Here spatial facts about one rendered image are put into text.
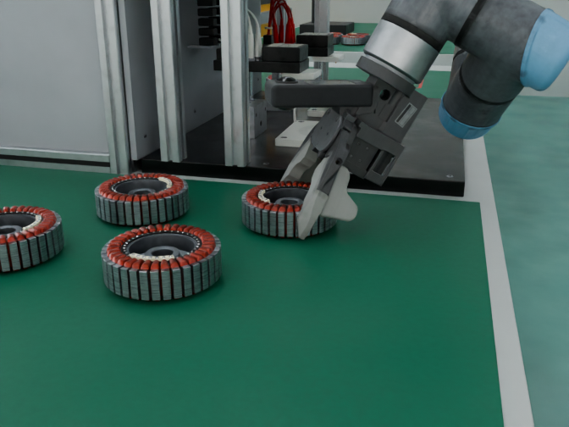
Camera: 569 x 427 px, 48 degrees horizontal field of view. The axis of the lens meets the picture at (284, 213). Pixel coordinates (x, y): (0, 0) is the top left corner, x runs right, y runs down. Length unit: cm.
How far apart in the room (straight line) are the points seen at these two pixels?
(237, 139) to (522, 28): 41
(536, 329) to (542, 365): 20
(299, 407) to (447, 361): 13
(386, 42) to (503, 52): 12
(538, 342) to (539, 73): 145
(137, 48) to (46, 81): 15
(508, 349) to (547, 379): 138
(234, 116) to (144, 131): 15
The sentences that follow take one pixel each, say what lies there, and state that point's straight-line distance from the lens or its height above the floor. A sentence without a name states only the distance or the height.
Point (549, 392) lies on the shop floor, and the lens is 187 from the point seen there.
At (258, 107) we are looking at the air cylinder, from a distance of 108.
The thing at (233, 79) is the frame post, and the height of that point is 89.
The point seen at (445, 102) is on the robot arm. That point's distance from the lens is 84.
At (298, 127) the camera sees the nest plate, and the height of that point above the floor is 78.
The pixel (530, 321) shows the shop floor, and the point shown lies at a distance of 219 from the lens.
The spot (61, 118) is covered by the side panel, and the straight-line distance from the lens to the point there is 102.
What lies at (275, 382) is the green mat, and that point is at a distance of 47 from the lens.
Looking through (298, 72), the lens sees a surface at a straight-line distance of 103.
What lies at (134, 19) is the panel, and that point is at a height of 97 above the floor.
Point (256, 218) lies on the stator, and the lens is 70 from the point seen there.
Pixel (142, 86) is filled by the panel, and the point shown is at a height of 87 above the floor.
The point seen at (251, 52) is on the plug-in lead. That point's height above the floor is 91.
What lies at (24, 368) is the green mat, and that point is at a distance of 52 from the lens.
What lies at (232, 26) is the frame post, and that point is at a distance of 89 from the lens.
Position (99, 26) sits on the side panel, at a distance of 94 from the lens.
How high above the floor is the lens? 102
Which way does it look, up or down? 20 degrees down
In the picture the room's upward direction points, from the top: straight up
